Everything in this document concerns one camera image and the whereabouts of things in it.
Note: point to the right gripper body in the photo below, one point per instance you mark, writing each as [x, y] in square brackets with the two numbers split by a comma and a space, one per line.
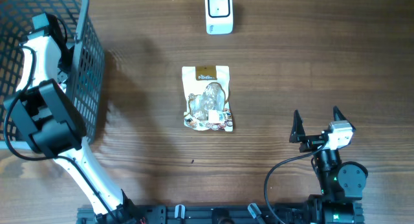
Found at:
[311, 143]

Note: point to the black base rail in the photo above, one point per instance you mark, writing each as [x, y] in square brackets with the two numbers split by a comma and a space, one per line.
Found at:
[287, 212]

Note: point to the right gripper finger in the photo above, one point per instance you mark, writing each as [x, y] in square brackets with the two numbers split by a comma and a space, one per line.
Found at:
[338, 116]
[297, 133]

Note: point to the grey plastic shopping basket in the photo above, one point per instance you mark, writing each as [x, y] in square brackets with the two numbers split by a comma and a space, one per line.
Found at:
[83, 84]

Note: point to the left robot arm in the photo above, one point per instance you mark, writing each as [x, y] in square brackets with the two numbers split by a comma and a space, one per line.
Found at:
[54, 129]

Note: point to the beige snack pouch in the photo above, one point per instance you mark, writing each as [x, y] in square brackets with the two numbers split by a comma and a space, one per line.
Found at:
[206, 90]

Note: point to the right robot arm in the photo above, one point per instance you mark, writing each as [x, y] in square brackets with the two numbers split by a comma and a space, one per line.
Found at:
[341, 183]

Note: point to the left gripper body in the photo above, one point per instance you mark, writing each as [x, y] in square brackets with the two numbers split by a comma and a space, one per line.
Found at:
[66, 61]

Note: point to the white barcode scanner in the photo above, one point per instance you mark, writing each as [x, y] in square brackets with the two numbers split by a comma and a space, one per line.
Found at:
[219, 16]

